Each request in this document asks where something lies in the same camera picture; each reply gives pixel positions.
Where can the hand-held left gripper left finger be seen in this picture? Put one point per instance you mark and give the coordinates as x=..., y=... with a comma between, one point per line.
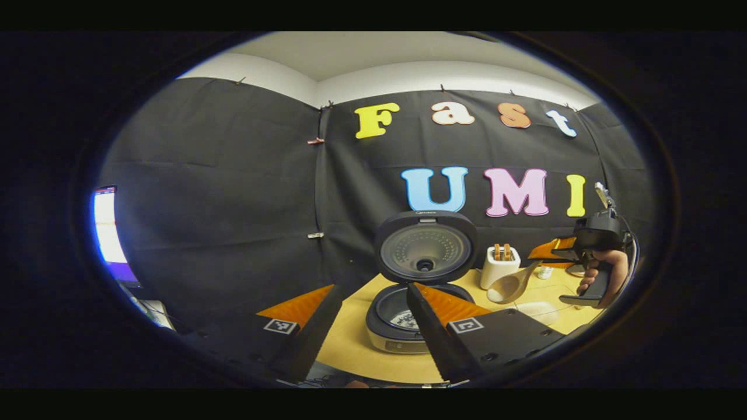
x=318, y=332

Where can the white toaster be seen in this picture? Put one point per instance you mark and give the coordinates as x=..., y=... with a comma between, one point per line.
x=499, y=274

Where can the computer monitor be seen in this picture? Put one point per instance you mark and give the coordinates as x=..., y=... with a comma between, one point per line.
x=108, y=233

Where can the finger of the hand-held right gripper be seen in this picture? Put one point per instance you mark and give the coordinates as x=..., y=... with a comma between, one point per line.
x=551, y=249
x=569, y=259

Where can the wooden spoon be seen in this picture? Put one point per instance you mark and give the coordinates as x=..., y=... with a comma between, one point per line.
x=508, y=289

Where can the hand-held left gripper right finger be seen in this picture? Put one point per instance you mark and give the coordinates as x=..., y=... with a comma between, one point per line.
x=429, y=326

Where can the black backdrop cloth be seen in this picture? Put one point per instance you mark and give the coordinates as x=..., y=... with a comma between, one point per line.
x=222, y=192

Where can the clear plastic rice box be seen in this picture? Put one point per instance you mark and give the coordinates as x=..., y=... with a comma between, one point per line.
x=540, y=312

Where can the dark grey rice cooker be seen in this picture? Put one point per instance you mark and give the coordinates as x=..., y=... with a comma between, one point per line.
x=426, y=251

